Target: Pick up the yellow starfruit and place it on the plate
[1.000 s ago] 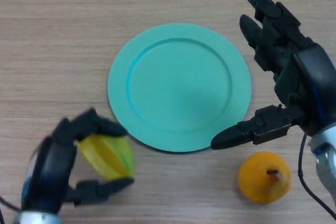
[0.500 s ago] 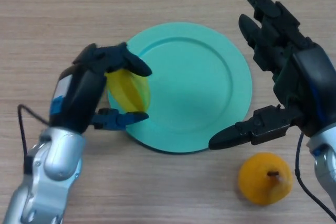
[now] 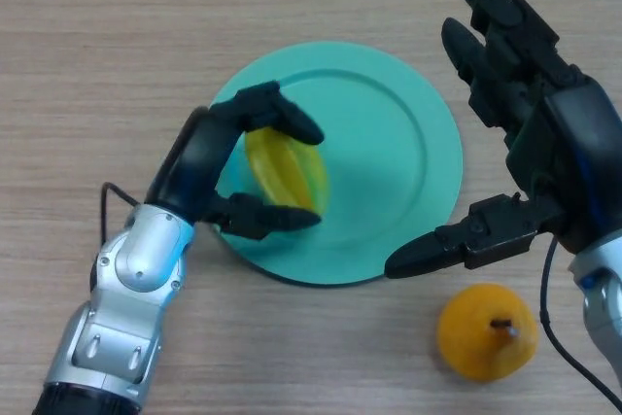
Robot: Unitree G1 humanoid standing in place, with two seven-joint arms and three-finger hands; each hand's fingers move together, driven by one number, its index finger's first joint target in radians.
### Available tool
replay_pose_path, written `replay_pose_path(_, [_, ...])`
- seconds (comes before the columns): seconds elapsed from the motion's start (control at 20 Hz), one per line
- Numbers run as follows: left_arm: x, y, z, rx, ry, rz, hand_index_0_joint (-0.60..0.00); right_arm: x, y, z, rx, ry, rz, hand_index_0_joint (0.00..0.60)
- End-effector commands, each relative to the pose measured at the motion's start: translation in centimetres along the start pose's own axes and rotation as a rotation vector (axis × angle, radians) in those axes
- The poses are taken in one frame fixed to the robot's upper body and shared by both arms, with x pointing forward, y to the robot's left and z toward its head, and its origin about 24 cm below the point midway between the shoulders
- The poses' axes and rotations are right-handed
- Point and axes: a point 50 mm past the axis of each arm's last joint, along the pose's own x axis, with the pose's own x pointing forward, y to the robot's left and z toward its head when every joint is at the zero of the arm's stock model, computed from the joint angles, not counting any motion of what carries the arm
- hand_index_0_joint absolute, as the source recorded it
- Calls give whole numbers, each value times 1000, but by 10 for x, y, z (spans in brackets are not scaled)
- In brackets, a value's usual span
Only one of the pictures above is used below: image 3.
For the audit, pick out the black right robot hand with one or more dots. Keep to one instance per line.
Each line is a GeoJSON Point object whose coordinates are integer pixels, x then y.
{"type": "Point", "coordinates": [578, 152]}

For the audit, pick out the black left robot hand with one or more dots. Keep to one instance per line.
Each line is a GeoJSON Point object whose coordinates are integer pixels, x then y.
{"type": "Point", "coordinates": [194, 167]}

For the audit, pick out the yellow starfruit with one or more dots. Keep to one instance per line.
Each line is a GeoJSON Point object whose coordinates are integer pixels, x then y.
{"type": "Point", "coordinates": [286, 172]}

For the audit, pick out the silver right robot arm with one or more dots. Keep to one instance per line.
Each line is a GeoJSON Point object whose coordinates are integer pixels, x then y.
{"type": "Point", "coordinates": [605, 293]}

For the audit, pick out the green round plate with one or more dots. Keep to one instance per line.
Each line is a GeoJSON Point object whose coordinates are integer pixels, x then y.
{"type": "Point", "coordinates": [379, 167]}

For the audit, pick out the orange pear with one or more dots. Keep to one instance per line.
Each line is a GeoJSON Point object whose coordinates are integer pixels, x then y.
{"type": "Point", "coordinates": [481, 337]}

